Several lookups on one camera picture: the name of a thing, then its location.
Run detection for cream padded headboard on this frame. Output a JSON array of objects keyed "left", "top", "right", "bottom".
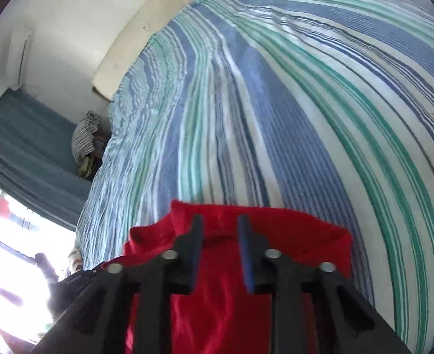
[{"left": 92, "top": 0, "right": 287, "bottom": 102}]

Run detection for red sweater with white figure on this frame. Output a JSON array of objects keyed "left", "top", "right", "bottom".
[{"left": 123, "top": 199, "right": 353, "bottom": 354}]

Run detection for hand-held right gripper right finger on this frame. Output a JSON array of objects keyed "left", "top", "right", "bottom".
[{"left": 237, "top": 213, "right": 411, "bottom": 354}]

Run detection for striped bed cover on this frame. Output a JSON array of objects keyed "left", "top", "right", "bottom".
[{"left": 75, "top": 0, "right": 434, "bottom": 354}]

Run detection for white air conditioner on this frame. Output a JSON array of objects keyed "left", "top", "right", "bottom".
[{"left": 7, "top": 26, "right": 35, "bottom": 91}]

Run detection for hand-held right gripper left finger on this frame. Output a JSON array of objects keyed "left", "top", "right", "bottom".
[{"left": 31, "top": 214, "right": 205, "bottom": 354}]

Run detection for blue curtain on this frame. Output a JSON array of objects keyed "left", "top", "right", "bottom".
[{"left": 0, "top": 88, "right": 92, "bottom": 233}]

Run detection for pile of checked clothes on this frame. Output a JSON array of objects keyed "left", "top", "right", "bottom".
[{"left": 71, "top": 111, "right": 111, "bottom": 181}]

